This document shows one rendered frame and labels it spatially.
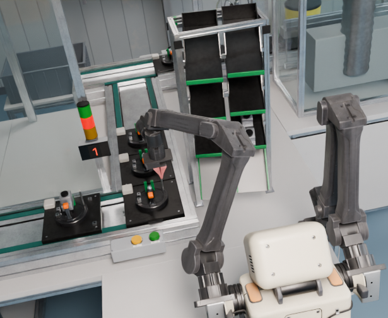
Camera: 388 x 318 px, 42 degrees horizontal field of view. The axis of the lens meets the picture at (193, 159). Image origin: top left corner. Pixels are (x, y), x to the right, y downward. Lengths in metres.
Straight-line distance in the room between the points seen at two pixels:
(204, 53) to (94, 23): 3.52
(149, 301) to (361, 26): 1.66
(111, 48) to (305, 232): 4.30
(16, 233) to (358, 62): 1.86
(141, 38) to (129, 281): 3.73
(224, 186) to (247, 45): 0.72
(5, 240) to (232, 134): 1.25
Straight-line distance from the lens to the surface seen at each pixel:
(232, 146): 1.29
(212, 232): 1.41
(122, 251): 1.97
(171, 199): 2.12
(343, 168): 1.44
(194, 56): 1.87
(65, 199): 2.09
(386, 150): 3.04
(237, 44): 1.91
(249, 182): 2.09
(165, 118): 1.61
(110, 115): 2.83
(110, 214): 2.20
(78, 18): 5.32
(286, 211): 2.19
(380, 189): 3.21
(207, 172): 2.08
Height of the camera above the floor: 2.33
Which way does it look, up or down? 36 degrees down
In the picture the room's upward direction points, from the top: 7 degrees counter-clockwise
